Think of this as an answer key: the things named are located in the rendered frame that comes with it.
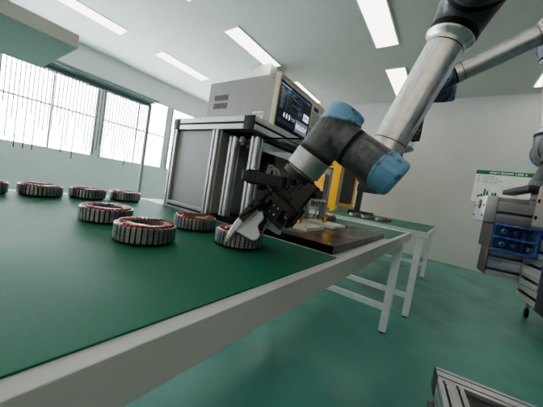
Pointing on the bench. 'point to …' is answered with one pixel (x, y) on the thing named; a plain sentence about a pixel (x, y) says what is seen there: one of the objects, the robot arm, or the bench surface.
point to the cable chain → (266, 161)
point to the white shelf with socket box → (32, 36)
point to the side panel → (191, 169)
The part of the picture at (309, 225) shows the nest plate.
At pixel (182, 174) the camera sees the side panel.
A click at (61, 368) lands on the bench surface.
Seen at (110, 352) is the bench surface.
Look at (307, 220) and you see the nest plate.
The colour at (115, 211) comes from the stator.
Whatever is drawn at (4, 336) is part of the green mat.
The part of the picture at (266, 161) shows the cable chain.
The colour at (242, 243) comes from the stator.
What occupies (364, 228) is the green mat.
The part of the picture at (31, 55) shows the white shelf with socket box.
